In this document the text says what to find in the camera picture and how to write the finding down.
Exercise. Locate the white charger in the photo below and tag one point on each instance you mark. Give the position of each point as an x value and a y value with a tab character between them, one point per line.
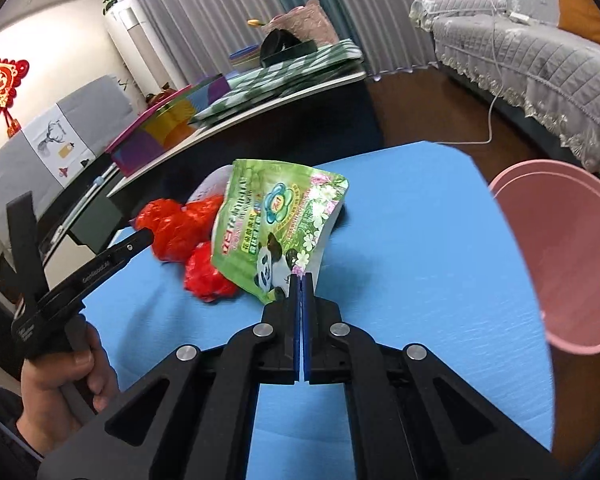
520	16

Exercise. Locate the pink plastic bin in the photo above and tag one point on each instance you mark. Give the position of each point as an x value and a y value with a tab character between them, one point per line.
555	260

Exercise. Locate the white top coffee table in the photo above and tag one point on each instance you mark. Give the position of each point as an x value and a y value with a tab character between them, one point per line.
305	130

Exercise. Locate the grey covered television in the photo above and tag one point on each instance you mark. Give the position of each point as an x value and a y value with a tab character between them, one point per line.
80	105

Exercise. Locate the white standing air conditioner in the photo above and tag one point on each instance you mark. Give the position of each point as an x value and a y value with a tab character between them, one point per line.
140	50

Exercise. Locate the grey curtain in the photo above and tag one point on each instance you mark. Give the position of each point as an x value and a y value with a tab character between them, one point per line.
200	10

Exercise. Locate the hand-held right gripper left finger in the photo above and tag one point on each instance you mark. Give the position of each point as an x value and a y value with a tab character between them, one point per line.
294	325

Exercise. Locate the grey covered sofa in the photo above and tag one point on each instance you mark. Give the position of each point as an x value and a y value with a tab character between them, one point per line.
530	60

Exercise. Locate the colourful gift box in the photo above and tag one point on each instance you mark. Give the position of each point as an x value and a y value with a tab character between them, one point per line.
145	145

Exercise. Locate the person's left forearm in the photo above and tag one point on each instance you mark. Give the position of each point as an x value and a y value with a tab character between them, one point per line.
5	425

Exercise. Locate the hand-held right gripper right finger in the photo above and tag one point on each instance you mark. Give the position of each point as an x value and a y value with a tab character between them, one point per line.
308	325

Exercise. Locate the green checkered cloth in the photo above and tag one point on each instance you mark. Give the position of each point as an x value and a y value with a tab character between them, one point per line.
280	77

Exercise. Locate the pink lace bag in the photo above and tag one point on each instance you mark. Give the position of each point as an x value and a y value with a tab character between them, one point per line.
310	22

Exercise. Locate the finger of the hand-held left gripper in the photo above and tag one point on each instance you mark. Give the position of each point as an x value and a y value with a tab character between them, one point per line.
110	257

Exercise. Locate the white bubble wrap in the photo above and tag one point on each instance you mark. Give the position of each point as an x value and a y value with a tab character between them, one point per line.
210	187

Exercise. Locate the small green plant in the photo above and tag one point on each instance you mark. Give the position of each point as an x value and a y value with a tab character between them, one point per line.
114	1

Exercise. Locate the yellow flower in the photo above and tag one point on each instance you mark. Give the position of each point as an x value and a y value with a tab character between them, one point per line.
255	23

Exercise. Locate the stack of coloured bowls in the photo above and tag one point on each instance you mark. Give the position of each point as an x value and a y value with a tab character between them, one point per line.
245	55

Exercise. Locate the red knot wall decoration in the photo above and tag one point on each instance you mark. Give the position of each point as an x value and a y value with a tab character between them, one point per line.
0	85

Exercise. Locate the brown figurine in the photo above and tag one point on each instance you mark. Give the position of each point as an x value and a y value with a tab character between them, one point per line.
159	98

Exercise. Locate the blue mat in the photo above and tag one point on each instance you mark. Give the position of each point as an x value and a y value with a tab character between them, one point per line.
405	260

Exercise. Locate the person's left hand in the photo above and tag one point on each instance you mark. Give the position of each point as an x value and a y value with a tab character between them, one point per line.
50	400

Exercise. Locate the green snack bag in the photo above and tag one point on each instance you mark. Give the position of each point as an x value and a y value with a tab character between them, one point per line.
270	220

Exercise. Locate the black tray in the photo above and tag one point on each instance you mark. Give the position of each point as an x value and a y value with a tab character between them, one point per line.
290	55

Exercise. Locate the red plastic bag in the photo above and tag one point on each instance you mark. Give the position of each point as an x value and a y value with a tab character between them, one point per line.
180	230

